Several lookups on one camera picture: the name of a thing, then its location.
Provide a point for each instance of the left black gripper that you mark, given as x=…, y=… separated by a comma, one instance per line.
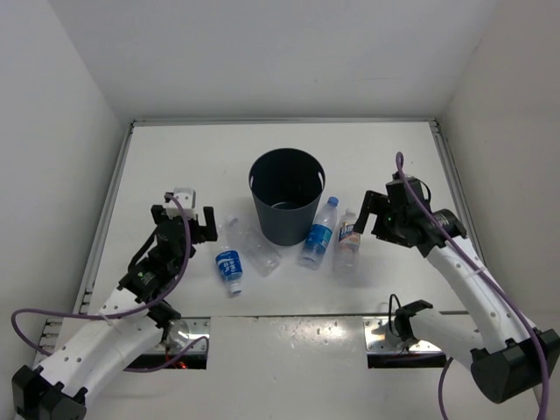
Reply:
x=205, y=233

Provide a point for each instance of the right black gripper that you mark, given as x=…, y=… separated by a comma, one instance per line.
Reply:
x=373, y=203

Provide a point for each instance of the short blue label bottle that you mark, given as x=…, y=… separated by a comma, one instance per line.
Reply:
x=229, y=265

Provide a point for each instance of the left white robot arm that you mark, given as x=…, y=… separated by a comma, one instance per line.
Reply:
x=134, y=319

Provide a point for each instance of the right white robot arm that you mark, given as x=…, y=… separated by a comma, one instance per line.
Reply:
x=506, y=355

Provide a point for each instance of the dark grey plastic bin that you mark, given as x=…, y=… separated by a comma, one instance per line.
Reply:
x=286, y=186

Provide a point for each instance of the clear crushed plastic bottle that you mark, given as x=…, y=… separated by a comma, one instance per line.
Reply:
x=255, y=248

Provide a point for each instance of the orange white label bottle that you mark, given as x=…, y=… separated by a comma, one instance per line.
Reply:
x=347, y=246

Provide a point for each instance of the tall blue cap bottle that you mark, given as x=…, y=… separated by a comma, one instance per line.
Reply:
x=319, y=236

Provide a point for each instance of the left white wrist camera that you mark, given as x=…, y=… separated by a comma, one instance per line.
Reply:
x=186, y=197

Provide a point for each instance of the right aluminium frame rail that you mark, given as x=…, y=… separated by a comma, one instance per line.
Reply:
x=454, y=182

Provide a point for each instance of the aluminium frame rail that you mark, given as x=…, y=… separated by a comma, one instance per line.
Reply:
x=95, y=254
x=454, y=182

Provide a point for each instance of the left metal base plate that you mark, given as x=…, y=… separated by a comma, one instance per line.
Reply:
x=182, y=332

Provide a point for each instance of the metal base plate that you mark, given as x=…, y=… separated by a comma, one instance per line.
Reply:
x=381, y=341
x=182, y=332

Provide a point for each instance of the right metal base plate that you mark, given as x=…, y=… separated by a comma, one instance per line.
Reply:
x=381, y=341

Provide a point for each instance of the left aluminium frame rail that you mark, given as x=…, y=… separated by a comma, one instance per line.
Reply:
x=95, y=254

